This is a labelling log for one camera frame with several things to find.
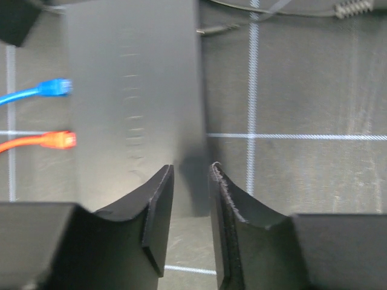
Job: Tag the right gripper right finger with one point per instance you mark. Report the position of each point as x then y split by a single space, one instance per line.
257 247

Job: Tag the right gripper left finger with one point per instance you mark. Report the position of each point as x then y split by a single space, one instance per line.
61 245

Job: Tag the black grid mat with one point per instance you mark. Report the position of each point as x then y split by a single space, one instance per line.
293 108

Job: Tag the black network switch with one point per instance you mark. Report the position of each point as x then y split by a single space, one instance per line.
137 101

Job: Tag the black power adapter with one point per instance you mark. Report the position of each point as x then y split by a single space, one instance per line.
17 19

